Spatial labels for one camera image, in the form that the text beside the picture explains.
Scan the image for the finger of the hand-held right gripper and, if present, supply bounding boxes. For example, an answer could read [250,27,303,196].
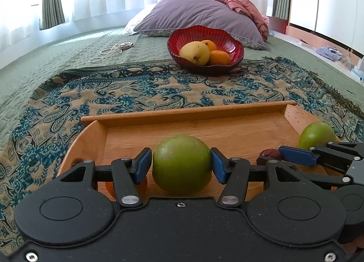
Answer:
[257,156,352,188]
[278,141,364,172]

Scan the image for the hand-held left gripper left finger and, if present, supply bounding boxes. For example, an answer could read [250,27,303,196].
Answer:
[61,148,152,209]

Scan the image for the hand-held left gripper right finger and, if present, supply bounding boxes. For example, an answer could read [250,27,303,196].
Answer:
[210,148,302,208]

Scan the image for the red date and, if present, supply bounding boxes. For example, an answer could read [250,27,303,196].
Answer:
[261,148,283,160]

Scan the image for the green apple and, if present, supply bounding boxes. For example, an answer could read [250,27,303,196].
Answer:
[152,135,212,194]
[298,121,337,150]

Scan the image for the wooden tray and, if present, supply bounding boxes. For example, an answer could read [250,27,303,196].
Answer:
[57,101,342,203]

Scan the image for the large orange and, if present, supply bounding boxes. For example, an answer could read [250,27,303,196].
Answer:
[105,177,148,198]

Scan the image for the paisley patterned blanket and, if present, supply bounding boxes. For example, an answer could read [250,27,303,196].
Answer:
[0,57,364,249]

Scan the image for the orange tangerine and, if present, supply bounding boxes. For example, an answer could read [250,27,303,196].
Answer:
[200,40,218,52]
[209,50,232,66]

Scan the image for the blue cloth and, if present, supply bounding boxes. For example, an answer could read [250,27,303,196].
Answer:
[315,45,344,61]

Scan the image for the yellow pear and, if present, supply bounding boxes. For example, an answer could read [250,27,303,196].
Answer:
[179,41,210,66]

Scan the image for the red ribbed bowl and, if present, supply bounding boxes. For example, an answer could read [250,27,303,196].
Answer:
[167,25,245,75]

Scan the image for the white pillow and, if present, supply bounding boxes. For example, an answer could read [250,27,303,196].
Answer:
[123,3,159,35]

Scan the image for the purple pillow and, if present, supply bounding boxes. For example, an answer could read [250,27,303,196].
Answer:
[133,0,268,50]

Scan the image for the white corded device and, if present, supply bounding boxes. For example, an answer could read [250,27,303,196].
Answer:
[89,41,134,63]

